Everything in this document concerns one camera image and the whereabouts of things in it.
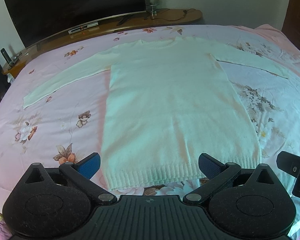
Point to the silver set-top box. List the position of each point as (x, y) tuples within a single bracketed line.
[(82, 27)]

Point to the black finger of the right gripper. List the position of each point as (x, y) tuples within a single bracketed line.
[(290, 164)]

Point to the wooden TV console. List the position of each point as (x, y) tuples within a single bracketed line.
[(119, 24)]

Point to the large black television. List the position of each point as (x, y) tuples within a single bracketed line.
[(36, 20)]

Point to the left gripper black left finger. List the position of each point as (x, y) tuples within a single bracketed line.
[(78, 176)]

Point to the white knit sweater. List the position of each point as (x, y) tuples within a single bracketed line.
[(168, 102)]

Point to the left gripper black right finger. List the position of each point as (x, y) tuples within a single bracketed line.
[(221, 176)]

